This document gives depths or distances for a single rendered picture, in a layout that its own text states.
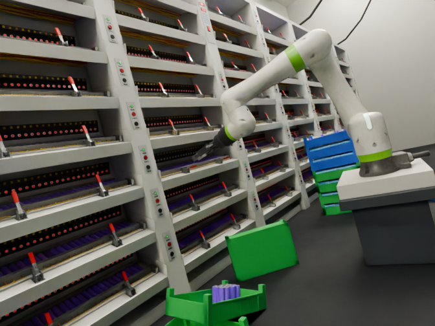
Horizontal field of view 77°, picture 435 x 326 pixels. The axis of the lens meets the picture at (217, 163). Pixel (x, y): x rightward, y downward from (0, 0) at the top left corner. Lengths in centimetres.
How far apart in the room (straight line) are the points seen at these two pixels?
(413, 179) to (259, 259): 69
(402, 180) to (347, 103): 43
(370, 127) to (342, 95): 25
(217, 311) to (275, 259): 53
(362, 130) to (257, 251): 68
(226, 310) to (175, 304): 17
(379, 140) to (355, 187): 20
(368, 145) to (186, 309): 90
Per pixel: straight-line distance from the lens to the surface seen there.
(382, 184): 119
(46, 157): 106
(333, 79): 141
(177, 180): 131
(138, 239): 117
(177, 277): 129
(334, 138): 196
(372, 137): 123
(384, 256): 128
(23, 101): 110
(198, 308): 92
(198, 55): 187
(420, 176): 119
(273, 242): 134
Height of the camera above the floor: 55
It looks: level
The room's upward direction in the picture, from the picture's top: 15 degrees counter-clockwise
